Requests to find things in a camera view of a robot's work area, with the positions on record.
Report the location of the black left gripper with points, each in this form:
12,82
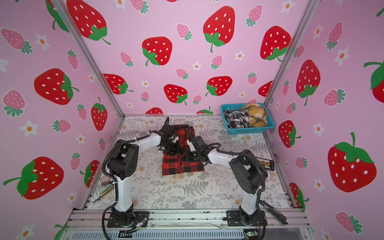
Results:
176,150

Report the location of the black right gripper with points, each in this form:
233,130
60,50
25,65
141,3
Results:
189,158

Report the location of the red black plaid shirt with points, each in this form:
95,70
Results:
178,163

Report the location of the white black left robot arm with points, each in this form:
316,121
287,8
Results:
121,164

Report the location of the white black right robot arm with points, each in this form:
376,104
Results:
249,173

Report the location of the black white plaid shirt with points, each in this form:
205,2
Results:
237,119

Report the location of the yellow plaid shirt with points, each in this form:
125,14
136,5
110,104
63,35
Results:
258,115

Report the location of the small brown block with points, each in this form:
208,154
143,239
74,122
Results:
105,181

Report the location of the teal plastic laundry basket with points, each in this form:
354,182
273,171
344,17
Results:
234,107

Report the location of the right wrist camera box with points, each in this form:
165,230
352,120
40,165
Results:
199,143

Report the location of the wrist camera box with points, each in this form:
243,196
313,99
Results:
169,130
199,143

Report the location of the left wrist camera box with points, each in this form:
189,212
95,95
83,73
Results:
169,130

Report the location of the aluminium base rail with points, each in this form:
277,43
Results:
190,225

